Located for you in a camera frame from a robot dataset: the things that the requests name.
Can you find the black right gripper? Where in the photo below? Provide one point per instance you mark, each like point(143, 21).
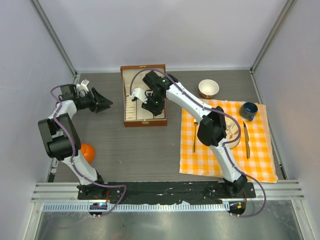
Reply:
point(156, 110)

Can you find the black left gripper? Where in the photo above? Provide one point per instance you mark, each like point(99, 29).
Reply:
point(103, 103)

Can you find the brown jewelry tray insert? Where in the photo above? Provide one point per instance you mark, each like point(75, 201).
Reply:
point(135, 112)

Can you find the brown jewelry box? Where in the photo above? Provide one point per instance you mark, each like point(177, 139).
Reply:
point(132, 77)

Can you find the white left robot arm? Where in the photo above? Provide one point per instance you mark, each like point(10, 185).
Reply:
point(61, 140)

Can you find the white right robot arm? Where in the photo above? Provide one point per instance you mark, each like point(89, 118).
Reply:
point(211, 123)

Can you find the gold fork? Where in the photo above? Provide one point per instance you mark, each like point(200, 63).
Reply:
point(195, 123)

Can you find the orange upturned bowl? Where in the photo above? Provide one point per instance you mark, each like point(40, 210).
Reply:
point(88, 152)

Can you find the white ceramic bowl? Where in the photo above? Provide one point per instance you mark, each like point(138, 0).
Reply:
point(208, 88)

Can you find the decorated ceramic plate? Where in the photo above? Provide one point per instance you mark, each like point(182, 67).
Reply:
point(232, 132)

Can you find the dark blue mug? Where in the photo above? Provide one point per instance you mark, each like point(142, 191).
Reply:
point(248, 111)

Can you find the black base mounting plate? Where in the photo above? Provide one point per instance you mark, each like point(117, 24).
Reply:
point(163, 192)

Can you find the yellow checkered cloth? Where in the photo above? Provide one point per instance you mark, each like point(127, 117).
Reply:
point(261, 164)

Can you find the gold knife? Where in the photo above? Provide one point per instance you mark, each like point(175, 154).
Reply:
point(247, 146)

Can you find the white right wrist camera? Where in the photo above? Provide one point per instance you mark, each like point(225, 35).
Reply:
point(139, 94)

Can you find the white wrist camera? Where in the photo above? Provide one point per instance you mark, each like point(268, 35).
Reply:
point(139, 94)
point(82, 88)

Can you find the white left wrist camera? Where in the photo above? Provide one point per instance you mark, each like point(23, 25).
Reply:
point(82, 88)

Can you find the white slotted cable duct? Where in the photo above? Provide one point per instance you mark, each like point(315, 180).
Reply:
point(98, 207)

